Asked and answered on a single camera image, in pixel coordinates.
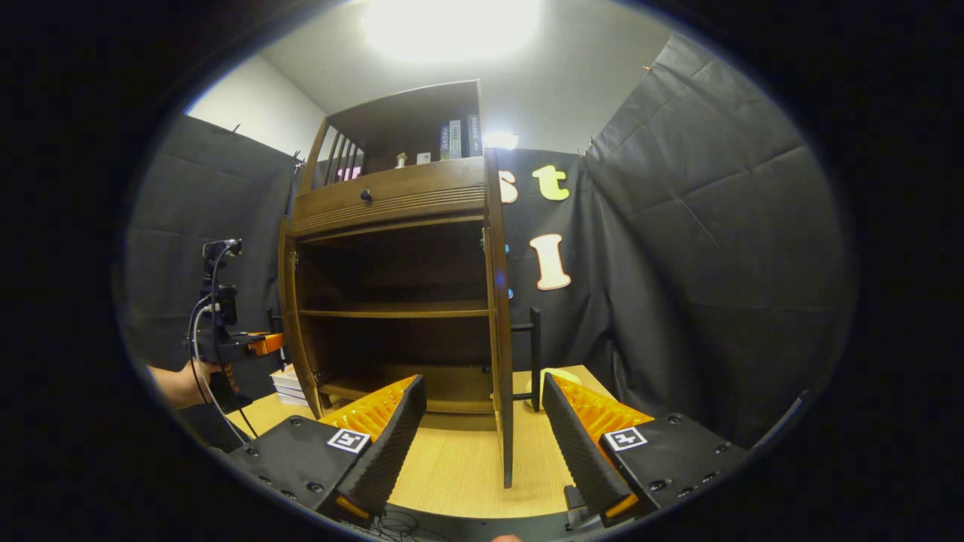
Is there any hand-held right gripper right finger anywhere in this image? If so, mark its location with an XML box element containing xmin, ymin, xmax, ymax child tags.
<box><xmin>541</xmin><ymin>373</ymin><xmax>752</xmax><ymax>528</ymax></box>

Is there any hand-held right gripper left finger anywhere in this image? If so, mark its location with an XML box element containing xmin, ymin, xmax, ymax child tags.
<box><xmin>226</xmin><ymin>374</ymin><xmax>428</xmax><ymax>524</ymax></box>

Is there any wooden cabinet door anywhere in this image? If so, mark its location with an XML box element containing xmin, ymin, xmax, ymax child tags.
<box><xmin>482</xmin><ymin>148</ymin><xmax>543</xmax><ymax>489</ymax></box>
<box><xmin>267</xmin><ymin>217</ymin><xmax>326</xmax><ymax>419</ymax></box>

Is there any wooden double-door shoe cabinet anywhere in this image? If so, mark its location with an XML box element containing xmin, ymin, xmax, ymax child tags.
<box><xmin>290</xmin><ymin>79</ymin><xmax>504</xmax><ymax>416</ymax></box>

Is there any stack of white books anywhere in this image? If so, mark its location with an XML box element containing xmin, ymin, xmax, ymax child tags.
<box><xmin>270</xmin><ymin>365</ymin><xmax>310</xmax><ymax>407</ymax></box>

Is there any black backdrop cloth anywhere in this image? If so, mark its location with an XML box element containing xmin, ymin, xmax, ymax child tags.
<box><xmin>124</xmin><ymin>34</ymin><xmax>856</xmax><ymax>452</ymax></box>

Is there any large ceiling light panel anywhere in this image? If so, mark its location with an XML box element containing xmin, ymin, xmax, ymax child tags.
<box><xmin>361</xmin><ymin>0</ymin><xmax>543</xmax><ymax>62</ymax></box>

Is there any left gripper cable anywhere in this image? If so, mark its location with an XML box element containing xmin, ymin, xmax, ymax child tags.
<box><xmin>187</xmin><ymin>241</ymin><xmax>261</xmax><ymax>446</ymax></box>

